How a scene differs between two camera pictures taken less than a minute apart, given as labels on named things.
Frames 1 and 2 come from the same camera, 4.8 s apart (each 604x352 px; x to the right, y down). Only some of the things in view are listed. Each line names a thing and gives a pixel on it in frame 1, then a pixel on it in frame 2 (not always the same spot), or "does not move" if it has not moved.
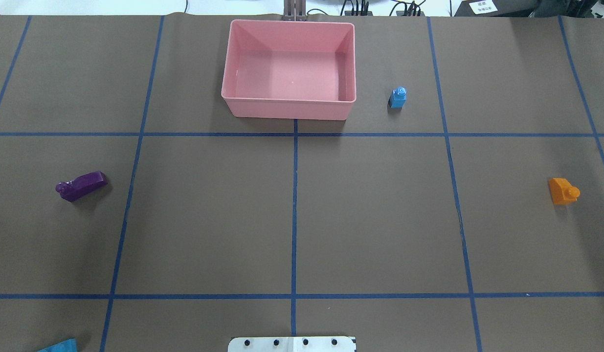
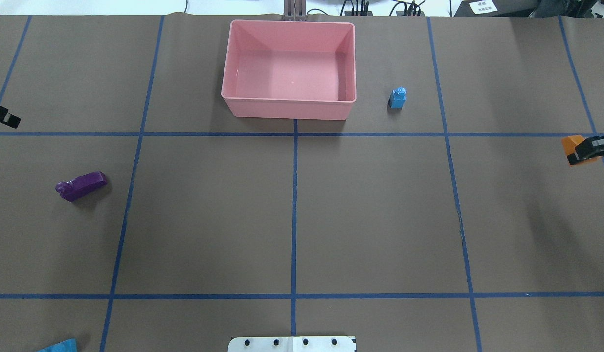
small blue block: (398, 97) does not move
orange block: (562, 191) to (569, 143)
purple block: (82, 184) does not move
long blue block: (69, 345) does not move
